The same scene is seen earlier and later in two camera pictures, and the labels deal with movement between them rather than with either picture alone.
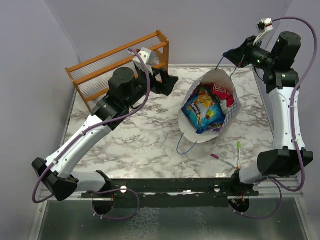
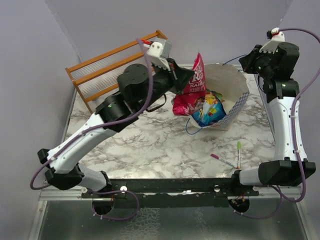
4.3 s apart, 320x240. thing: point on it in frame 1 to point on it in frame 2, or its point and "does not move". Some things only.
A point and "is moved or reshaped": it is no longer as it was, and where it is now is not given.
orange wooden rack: (91, 77) does not move
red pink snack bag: (220, 93) to (184, 103)
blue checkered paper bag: (217, 77) to (228, 80)
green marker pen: (239, 146) does not move
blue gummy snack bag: (202, 110) is moved or reshaped
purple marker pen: (224, 161) does not move
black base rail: (171, 193) does not move
